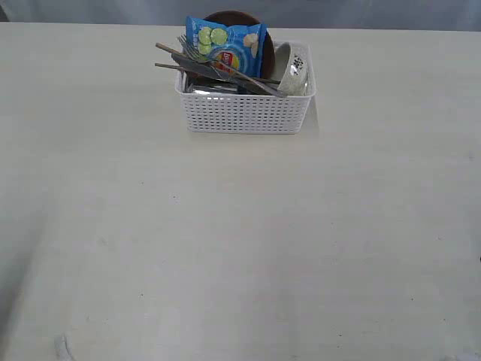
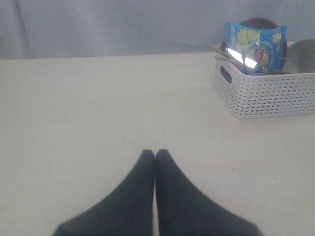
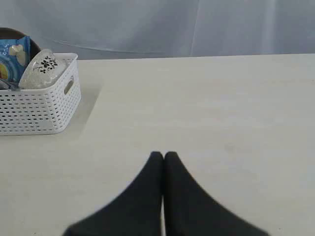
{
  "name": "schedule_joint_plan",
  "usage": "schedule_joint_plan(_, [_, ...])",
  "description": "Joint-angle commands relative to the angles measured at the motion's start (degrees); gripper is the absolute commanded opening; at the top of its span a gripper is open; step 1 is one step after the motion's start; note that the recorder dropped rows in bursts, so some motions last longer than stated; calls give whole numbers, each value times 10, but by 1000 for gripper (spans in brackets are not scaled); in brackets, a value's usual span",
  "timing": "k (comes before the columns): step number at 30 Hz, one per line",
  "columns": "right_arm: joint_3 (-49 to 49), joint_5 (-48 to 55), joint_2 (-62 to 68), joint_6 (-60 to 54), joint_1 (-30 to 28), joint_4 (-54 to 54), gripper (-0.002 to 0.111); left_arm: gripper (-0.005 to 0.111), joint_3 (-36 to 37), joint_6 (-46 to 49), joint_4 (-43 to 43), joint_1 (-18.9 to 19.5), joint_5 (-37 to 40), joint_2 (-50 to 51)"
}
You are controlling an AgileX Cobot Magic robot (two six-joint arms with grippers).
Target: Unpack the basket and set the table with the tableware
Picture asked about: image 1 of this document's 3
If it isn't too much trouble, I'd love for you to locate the brown wooden chopstick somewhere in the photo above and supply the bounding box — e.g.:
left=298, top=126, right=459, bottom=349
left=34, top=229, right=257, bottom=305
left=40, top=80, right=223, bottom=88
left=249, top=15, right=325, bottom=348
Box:
left=155, top=43, right=186, bottom=57
left=154, top=62, right=280, bottom=85

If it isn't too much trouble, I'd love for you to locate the silver metal table knife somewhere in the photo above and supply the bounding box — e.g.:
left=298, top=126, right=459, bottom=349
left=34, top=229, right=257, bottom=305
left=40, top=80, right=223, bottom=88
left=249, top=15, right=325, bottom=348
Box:
left=171, top=54, right=268, bottom=95

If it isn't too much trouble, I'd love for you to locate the silver metal fork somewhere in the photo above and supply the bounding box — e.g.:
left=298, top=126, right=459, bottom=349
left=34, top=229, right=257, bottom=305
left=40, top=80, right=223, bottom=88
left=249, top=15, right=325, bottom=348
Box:
left=177, top=35, right=286, bottom=98

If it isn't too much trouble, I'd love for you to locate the white perforated plastic basket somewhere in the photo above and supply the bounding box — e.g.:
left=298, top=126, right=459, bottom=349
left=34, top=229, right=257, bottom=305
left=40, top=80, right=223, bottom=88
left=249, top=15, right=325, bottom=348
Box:
left=174, top=41, right=317, bottom=134

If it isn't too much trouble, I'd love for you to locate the silver foil packet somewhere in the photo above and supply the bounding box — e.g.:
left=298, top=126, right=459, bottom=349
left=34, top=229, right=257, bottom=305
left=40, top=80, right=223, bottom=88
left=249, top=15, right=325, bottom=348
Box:
left=184, top=77, right=238, bottom=94

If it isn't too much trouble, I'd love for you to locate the grey speckled ceramic bowl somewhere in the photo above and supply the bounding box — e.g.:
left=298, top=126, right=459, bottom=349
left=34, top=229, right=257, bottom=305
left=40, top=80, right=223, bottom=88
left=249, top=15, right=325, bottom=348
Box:
left=271, top=42, right=309, bottom=96

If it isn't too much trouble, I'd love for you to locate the blue Lays chips bag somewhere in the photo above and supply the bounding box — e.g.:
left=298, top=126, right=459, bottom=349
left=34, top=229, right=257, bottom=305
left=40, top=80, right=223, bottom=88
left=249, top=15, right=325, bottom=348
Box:
left=186, top=17, right=267, bottom=77

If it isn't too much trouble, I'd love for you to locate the brown wooden plate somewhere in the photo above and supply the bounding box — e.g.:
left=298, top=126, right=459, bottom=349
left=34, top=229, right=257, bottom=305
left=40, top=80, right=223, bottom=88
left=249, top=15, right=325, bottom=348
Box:
left=204, top=11, right=275, bottom=79

